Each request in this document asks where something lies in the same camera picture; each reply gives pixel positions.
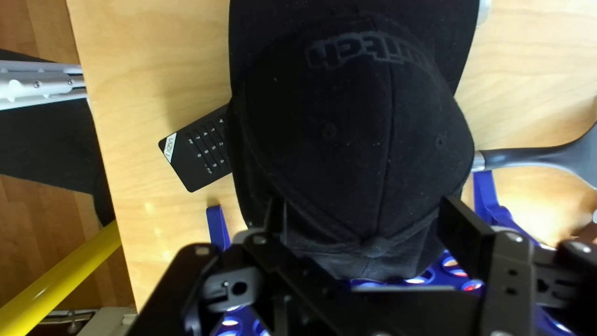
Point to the black flat floor plate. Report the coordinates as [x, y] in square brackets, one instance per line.
[44, 143]

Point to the blue Connect Four grid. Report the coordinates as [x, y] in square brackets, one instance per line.
[486, 193]

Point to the dark grey long tool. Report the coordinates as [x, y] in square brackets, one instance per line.
[547, 160]

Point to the black remote with white buttons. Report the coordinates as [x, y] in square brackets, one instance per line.
[199, 151]

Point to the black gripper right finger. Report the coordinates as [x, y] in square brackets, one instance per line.
[514, 274]

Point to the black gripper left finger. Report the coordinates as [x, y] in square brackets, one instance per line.
[275, 218]

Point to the black snapback cap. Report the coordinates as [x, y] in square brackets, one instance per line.
[348, 124]

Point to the yellow pole with black base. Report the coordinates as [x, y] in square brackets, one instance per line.
[57, 283]

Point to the aluminium cart frame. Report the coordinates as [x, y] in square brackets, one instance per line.
[38, 85]

